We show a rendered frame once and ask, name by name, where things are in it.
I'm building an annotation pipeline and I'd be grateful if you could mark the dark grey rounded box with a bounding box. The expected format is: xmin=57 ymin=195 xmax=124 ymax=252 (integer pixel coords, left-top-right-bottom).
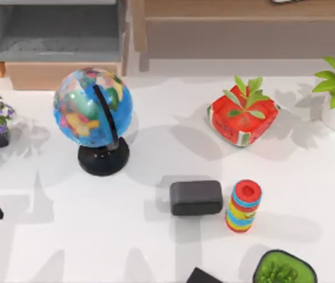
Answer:
xmin=169 ymin=180 xmax=224 ymax=216

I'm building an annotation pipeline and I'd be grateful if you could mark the red watermelon plant pot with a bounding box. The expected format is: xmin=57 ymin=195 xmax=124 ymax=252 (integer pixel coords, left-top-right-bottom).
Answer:
xmin=206 ymin=75 xmax=281 ymax=148

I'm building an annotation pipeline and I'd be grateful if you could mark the globe on black stand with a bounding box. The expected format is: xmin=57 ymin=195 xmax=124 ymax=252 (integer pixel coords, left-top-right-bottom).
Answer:
xmin=53 ymin=67 xmax=134 ymax=177

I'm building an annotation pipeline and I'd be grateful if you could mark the stack of coloured rings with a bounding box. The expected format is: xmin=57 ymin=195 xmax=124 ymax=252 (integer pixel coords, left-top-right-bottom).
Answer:
xmin=225 ymin=179 xmax=264 ymax=233

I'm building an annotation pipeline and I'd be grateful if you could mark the wooden open shelf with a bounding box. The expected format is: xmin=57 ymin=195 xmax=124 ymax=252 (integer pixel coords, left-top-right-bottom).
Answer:
xmin=131 ymin=0 xmax=335 ymax=72

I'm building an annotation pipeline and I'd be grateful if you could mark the black flat object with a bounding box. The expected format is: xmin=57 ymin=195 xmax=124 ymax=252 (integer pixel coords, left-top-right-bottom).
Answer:
xmin=185 ymin=266 xmax=221 ymax=283

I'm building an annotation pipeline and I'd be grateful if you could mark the pale wooden drawer front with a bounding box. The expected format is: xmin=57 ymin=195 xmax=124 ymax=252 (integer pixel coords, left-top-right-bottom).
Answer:
xmin=4 ymin=61 xmax=124 ymax=91

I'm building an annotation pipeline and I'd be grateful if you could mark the green succulent black pot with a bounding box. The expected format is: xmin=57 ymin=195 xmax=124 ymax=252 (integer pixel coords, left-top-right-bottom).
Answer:
xmin=253 ymin=249 xmax=318 ymax=283

